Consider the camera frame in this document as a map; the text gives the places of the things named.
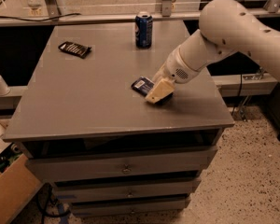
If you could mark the brown cardboard box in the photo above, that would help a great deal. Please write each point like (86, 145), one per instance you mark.
(17, 187)

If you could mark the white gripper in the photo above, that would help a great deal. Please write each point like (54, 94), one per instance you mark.
(176, 69)

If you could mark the grey drawer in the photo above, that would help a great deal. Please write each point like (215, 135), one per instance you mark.
(128, 190)
(122, 164)
(177, 202)

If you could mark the black rxbar chocolate bar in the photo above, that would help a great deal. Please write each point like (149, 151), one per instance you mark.
(74, 49)

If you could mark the top grey drawer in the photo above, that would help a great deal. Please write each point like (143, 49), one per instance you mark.
(122, 164)

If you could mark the blue rxbar blueberry bar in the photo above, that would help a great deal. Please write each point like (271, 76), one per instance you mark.
(142, 85)

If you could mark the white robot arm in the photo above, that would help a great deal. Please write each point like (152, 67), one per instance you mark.
(225, 27)

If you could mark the bottom grey drawer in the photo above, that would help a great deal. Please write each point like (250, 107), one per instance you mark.
(177, 202)

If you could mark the middle grey drawer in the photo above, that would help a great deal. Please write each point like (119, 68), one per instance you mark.
(128, 190)

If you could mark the grey drawer cabinet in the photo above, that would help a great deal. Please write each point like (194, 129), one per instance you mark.
(80, 107)

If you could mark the blue pepsi soda can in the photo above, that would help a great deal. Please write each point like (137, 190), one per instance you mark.
(143, 30)

